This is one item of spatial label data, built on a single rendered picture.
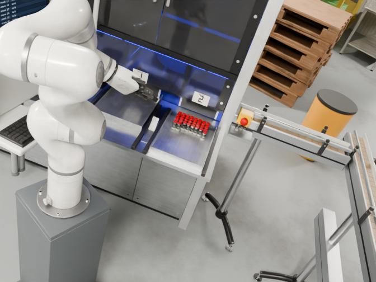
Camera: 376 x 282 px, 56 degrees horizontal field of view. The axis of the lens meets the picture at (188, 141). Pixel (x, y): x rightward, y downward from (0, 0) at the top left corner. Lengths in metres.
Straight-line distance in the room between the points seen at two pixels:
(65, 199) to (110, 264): 1.01
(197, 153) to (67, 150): 0.71
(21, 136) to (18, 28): 0.97
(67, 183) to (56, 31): 0.59
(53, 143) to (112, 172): 1.20
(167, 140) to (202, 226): 1.02
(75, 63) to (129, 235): 1.77
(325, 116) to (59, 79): 2.89
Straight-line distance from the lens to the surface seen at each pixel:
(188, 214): 2.39
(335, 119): 3.42
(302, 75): 4.28
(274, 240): 2.76
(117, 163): 2.29
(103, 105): 1.86
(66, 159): 1.21
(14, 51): 0.78
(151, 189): 2.34
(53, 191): 1.33
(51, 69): 0.76
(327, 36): 4.13
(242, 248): 2.59
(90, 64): 0.76
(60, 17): 0.84
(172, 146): 1.70
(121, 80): 1.25
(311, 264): 2.32
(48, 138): 1.16
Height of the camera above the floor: 1.95
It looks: 37 degrees down
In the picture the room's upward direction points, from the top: 19 degrees clockwise
